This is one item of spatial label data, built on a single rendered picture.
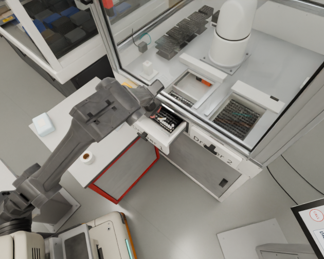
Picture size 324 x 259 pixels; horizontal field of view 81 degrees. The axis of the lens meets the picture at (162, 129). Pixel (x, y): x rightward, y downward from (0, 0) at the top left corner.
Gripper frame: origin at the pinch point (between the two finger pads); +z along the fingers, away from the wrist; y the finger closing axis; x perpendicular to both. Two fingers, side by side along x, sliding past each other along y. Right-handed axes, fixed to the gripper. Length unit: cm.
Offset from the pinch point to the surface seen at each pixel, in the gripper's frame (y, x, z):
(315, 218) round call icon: 1, -78, -2
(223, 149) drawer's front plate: 5.6, -38.1, 5.6
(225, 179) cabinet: -1, -46, 44
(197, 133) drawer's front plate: 5.3, -22.8, 6.2
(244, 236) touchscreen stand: -22, -80, 92
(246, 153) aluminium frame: 8.8, -47.4, 0.4
